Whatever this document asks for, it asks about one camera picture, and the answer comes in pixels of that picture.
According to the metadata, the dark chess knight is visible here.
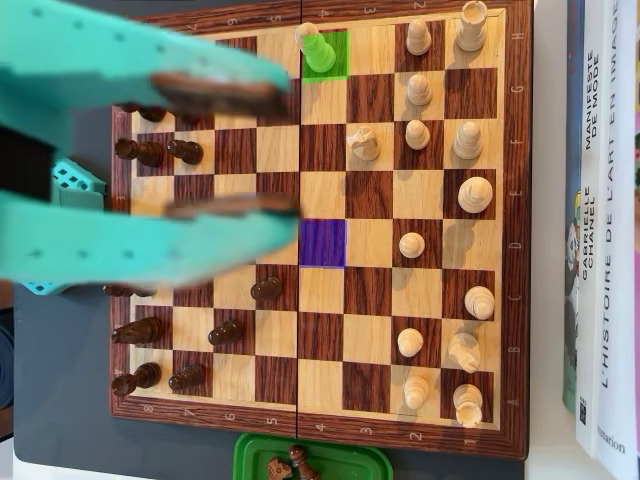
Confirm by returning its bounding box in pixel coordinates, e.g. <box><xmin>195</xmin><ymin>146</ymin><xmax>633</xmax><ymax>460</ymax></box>
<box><xmin>109</xmin><ymin>316</ymin><xmax>164</xmax><ymax>346</ymax></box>
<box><xmin>265</xmin><ymin>455</ymin><xmax>295</xmax><ymax>480</ymax></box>

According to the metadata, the wooden chessboard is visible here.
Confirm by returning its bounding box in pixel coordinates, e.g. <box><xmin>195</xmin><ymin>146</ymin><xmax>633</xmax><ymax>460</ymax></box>
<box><xmin>108</xmin><ymin>0</ymin><xmax>532</xmax><ymax>462</ymax></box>

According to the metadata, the dark chess rook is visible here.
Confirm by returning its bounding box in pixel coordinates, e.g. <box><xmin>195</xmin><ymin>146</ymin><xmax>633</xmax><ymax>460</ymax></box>
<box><xmin>110</xmin><ymin>362</ymin><xmax>162</xmax><ymax>399</ymax></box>
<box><xmin>113</xmin><ymin>138</ymin><xmax>165</xmax><ymax>169</ymax></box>

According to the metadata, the illustrated green book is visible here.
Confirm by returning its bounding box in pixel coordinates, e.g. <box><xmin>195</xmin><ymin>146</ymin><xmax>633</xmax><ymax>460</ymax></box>
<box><xmin>563</xmin><ymin>0</ymin><xmax>587</xmax><ymax>416</ymax></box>

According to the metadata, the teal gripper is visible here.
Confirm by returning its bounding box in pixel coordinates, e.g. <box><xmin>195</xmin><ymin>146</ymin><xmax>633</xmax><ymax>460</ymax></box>
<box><xmin>0</xmin><ymin>0</ymin><xmax>304</xmax><ymax>290</ymax></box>

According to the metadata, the white chess pawn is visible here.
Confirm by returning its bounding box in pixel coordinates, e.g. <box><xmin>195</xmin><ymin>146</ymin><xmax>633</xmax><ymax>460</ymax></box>
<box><xmin>294</xmin><ymin>22</ymin><xmax>337</xmax><ymax>74</ymax></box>
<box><xmin>397</xmin><ymin>327</ymin><xmax>426</xmax><ymax>359</ymax></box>
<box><xmin>398</xmin><ymin>231</ymin><xmax>427</xmax><ymax>260</ymax></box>
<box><xmin>403</xmin><ymin>374</ymin><xmax>432</xmax><ymax>409</ymax></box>
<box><xmin>404</xmin><ymin>118</ymin><xmax>432</xmax><ymax>151</ymax></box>
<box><xmin>405</xmin><ymin>72</ymin><xmax>435</xmax><ymax>107</ymax></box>
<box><xmin>405</xmin><ymin>18</ymin><xmax>434</xmax><ymax>57</ymax></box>

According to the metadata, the dark chess bishop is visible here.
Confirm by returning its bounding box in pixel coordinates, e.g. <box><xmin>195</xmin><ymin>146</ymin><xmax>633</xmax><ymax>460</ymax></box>
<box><xmin>102</xmin><ymin>283</ymin><xmax>157</xmax><ymax>300</ymax></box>

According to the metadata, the green plastic tray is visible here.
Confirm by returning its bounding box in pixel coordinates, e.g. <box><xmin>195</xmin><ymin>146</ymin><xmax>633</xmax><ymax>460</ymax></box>
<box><xmin>232</xmin><ymin>432</ymin><xmax>395</xmax><ymax>480</ymax></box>

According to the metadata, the white Gabrielle Chanel book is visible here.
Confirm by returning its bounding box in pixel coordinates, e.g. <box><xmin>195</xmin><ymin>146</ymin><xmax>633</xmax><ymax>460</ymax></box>
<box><xmin>574</xmin><ymin>0</ymin><xmax>614</xmax><ymax>460</ymax></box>

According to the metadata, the dark chess pawn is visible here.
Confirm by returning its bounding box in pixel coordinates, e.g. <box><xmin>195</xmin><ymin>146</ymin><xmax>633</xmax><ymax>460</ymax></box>
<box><xmin>168</xmin><ymin>363</ymin><xmax>206</xmax><ymax>394</ymax></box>
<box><xmin>287</xmin><ymin>444</ymin><xmax>321</xmax><ymax>480</ymax></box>
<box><xmin>167</xmin><ymin>139</ymin><xmax>205</xmax><ymax>165</ymax></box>
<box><xmin>207</xmin><ymin>319</ymin><xmax>244</xmax><ymax>347</ymax></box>
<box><xmin>249</xmin><ymin>276</ymin><xmax>282</xmax><ymax>303</ymax></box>

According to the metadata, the white chess knight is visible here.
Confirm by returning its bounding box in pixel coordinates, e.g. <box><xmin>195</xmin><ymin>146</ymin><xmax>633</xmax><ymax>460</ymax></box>
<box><xmin>447</xmin><ymin>332</ymin><xmax>484</xmax><ymax>375</ymax></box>
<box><xmin>346</xmin><ymin>125</ymin><xmax>382</xmax><ymax>162</ymax></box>

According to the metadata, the white chess king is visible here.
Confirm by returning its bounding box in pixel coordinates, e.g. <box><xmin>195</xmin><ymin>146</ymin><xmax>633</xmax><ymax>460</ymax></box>
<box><xmin>457</xmin><ymin>175</ymin><xmax>494</xmax><ymax>214</ymax></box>

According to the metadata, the white chess rook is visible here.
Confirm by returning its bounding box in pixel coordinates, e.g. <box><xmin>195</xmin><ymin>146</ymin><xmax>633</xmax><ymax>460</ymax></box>
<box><xmin>452</xmin><ymin>383</ymin><xmax>485</xmax><ymax>430</ymax></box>
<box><xmin>455</xmin><ymin>0</ymin><xmax>491</xmax><ymax>52</ymax></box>

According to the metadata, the white art history book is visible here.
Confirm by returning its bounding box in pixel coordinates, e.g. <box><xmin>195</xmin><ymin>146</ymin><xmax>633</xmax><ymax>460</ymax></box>
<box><xmin>597</xmin><ymin>0</ymin><xmax>640</xmax><ymax>480</ymax></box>

